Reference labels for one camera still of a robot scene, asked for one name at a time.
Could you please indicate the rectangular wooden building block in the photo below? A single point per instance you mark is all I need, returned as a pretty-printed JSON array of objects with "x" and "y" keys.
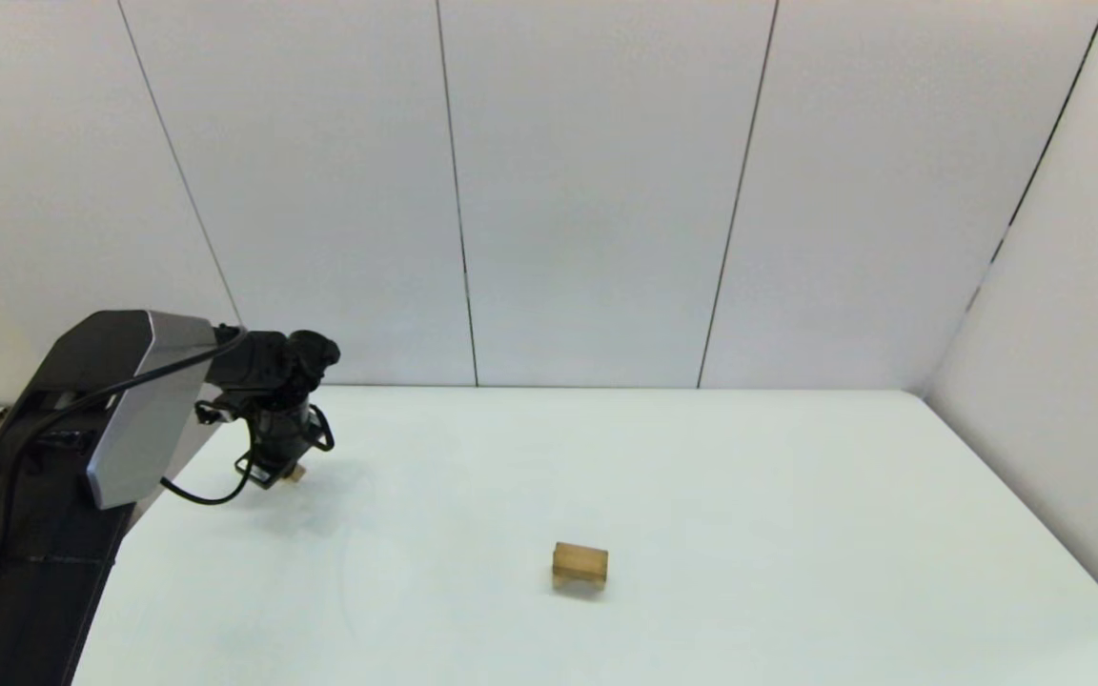
[{"x": 580, "y": 557}]

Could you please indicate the arched wooden building block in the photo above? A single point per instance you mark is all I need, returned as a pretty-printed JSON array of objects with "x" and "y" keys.
[{"x": 563, "y": 582}]

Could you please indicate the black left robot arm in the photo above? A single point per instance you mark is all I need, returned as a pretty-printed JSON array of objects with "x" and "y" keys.
[{"x": 44, "y": 534}]

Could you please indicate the triangular wooden building block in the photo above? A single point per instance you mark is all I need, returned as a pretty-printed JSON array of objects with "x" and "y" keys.
[{"x": 296, "y": 474}]

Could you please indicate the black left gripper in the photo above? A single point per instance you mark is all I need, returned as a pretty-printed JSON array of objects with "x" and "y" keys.
[{"x": 284, "y": 433}]

